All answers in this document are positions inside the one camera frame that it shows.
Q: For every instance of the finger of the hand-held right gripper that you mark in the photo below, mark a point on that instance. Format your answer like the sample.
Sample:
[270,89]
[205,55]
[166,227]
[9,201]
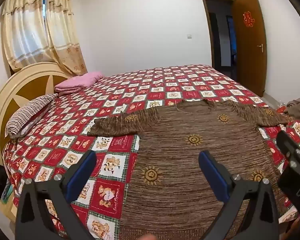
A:
[290,150]

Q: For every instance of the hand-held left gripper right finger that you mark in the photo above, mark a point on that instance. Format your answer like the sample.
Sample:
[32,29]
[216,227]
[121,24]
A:
[213,177]

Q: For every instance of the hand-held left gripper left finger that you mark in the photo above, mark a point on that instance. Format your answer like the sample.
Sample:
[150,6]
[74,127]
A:
[82,173]

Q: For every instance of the brown knitted sun-pattern sweater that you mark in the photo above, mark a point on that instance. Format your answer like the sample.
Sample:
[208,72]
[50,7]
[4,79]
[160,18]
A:
[177,167]

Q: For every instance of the red packet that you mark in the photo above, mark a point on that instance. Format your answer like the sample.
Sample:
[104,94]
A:
[281,110]

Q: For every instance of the brown cloth heap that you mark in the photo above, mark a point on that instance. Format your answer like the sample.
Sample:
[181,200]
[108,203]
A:
[295,107]

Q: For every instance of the teal book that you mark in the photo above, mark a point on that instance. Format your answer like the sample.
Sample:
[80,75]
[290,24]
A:
[7,193]

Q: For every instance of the striped pillow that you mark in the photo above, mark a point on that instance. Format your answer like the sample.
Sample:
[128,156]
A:
[27,115]

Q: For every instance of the pink folded blanket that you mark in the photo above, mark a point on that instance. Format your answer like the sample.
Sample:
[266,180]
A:
[77,81]

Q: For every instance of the brown wooden door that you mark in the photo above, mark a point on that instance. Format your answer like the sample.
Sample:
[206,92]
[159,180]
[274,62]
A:
[250,62]

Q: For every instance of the cream and brown round headboard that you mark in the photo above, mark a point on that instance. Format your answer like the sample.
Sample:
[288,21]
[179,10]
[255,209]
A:
[5,97]

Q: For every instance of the red checkered bear-print bedspread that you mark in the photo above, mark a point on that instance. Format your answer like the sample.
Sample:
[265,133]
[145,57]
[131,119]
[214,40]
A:
[150,87]

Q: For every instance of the beige patterned curtain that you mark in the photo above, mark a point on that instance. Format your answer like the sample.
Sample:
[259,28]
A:
[65,42]
[22,30]

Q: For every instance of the red paper door decoration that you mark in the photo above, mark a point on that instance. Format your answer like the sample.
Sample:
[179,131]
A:
[248,18]

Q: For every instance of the brown wooden door frame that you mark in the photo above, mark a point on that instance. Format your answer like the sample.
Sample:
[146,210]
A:
[206,17]

